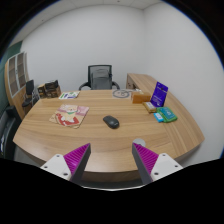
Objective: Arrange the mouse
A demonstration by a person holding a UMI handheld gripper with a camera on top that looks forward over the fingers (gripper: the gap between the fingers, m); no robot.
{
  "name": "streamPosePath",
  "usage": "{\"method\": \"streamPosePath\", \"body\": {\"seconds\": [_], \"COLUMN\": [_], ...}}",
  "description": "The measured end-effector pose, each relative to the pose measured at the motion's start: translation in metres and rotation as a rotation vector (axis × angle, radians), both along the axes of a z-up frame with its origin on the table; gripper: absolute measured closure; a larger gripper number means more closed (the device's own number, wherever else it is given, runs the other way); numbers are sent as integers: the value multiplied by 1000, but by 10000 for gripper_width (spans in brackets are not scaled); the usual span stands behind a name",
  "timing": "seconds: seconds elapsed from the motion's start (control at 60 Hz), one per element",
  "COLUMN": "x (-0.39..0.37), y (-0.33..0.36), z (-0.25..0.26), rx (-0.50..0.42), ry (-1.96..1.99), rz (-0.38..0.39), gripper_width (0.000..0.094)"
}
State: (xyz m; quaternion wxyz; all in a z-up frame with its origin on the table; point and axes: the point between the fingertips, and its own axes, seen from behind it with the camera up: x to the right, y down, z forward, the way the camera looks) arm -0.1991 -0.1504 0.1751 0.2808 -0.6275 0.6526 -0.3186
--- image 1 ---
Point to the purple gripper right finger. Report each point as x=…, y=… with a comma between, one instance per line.
x=153, y=166

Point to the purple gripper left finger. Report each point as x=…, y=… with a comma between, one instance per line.
x=71, y=165

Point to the black computer mouse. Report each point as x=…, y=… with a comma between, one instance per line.
x=111, y=122

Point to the silver desk grommet cap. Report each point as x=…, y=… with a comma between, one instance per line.
x=140, y=142

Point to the small blue box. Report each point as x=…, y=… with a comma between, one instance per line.
x=158, y=117

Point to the green flat box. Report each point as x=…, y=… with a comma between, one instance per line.
x=166, y=114

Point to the small tan box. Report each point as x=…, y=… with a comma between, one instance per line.
x=150, y=108

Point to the brown cardboard box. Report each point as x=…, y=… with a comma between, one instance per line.
x=138, y=97

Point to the white green leaflet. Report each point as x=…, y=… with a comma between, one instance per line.
x=69, y=95

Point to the wooden side return desk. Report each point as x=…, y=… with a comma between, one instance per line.
x=140, y=81

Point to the black side chair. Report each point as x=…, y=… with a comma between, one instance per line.
x=30, y=97

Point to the black chair at left edge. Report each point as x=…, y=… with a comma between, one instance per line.
x=9, y=123

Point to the grey mesh office chair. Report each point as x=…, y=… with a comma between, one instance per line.
x=100, y=78

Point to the wooden glass-door cabinet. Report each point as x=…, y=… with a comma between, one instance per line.
x=16, y=77

